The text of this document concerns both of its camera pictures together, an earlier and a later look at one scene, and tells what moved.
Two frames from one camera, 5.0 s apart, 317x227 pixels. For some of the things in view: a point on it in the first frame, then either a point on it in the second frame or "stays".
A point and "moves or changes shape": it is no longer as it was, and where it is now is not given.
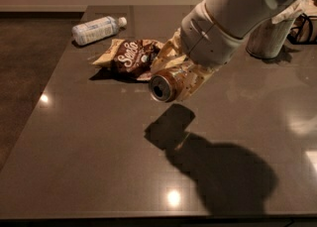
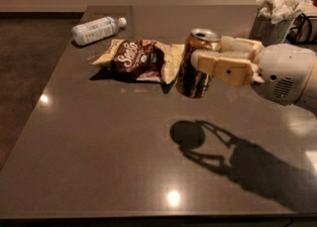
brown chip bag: (131, 58) stays
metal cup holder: (267, 39) stays
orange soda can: (166, 85) moves or changes shape
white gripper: (205, 41) -> (283, 70)
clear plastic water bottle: (96, 30) stays
